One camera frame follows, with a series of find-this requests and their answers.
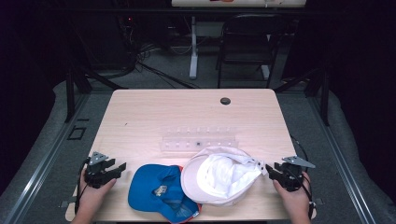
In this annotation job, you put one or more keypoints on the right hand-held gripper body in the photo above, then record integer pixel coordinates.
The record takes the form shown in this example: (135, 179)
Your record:
(291, 179)

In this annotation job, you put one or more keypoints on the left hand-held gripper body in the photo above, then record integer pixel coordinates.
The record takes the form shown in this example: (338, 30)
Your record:
(95, 174)

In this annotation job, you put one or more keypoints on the blue baseball cap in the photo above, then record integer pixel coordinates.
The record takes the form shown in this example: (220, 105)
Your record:
(149, 186)

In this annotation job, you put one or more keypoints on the white baseball cap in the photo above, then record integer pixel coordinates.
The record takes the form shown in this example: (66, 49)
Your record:
(224, 174)

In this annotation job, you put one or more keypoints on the clear acrylic peg rack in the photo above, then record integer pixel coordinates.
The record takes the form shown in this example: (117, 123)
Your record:
(186, 141)

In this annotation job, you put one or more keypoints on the person's right hand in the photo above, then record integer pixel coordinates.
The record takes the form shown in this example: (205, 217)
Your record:
(295, 202)

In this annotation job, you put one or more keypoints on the person's left hand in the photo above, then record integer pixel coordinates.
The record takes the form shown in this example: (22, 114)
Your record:
(91, 199)

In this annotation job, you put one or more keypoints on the black metal stand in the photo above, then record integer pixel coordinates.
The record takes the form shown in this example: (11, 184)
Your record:
(70, 93)
(325, 99)

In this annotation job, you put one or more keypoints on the black table grommet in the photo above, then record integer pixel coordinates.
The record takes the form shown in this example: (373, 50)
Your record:
(225, 101)

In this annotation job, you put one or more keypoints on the dark box with red light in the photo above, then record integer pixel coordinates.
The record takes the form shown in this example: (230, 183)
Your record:
(109, 43)

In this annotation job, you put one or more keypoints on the black folding chair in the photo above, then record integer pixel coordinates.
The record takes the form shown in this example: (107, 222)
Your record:
(249, 46)

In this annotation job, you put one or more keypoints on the white desk leg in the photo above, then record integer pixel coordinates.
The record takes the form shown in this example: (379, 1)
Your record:
(193, 56)

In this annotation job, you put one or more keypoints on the grey metal table bracket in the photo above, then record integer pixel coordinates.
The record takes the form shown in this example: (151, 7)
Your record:
(66, 204)
(318, 201)

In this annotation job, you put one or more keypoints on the aluminium floor rail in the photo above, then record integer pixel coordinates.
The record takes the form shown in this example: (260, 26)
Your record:
(339, 161)
(46, 161)

